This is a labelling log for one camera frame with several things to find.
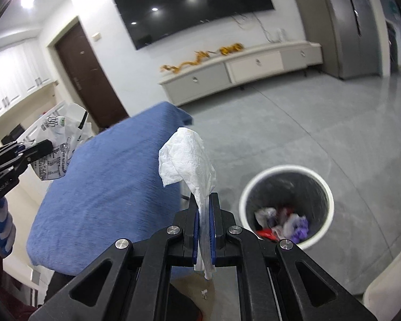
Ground grey refrigerator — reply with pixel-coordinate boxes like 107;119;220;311
319;0;393;80

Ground crumpled white paper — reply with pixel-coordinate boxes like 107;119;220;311
254;207;277;228

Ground white television cabinet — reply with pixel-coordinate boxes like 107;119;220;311
158;40;323;107

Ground cream upholstered seat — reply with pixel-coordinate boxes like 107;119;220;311
363;251;401;321

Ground person's left hand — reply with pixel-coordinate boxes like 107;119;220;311
0;197;17;259

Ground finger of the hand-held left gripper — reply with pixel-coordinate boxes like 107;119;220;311
18;139;53;168

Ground dark brown door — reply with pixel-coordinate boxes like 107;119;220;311
55;22;129;129

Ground white upper wall cabinets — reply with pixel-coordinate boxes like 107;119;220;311
0;42;54;124

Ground long golden dragon ornament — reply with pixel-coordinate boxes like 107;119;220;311
160;50;210;74

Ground short golden ornament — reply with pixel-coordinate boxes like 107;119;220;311
219;42;244;56

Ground black wall television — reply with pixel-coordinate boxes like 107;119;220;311
110;0;275;51

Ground dark red clothing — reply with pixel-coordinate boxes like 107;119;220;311
0;246;37;321

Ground blue plush mat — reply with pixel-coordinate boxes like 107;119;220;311
26;102;194;276

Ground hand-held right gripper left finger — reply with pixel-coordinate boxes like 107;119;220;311
28;204;201;321

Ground white trash bin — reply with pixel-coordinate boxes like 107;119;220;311
238;165;335;251

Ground thin wall cable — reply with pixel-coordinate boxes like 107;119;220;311
232;12;278;42

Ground black bag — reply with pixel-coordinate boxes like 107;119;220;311
2;124;25;144

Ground white tissue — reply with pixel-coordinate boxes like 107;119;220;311
159;127;218;280

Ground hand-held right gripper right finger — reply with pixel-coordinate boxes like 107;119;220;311
209;192;378;321

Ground purple plastic bag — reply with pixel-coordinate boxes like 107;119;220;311
282;214;310;243

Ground white plastic bag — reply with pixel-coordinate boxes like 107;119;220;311
27;103;93;181

